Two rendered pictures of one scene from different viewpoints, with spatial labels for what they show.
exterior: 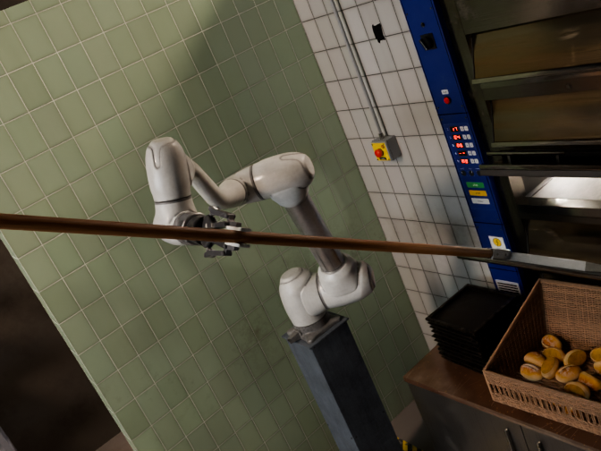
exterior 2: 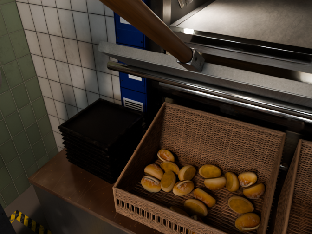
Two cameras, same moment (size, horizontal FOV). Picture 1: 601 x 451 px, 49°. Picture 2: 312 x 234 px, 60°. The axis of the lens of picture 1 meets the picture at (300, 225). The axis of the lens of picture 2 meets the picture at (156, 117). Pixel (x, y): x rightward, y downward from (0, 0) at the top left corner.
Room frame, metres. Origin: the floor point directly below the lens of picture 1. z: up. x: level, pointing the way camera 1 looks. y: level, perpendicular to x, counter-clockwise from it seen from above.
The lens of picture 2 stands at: (1.46, -0.19, 1.55)
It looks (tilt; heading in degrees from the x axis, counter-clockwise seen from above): 36 degrees down; 328
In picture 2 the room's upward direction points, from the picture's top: straight up
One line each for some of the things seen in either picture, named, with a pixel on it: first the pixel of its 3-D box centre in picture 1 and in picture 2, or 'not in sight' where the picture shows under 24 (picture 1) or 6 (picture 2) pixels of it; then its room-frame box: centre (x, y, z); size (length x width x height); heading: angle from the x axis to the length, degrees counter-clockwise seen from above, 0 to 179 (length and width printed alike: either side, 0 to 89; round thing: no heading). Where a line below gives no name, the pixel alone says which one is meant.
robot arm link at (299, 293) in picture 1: (301, 293); not in sight; (2.48, 0.11, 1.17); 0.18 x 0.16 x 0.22; 73
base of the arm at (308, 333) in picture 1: (308, 324); not in sight; (2.47, 0.14, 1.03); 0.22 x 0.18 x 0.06; 118
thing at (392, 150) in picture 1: (385, 148); not in sight; (2.92, -0.50, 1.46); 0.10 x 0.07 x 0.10; 30
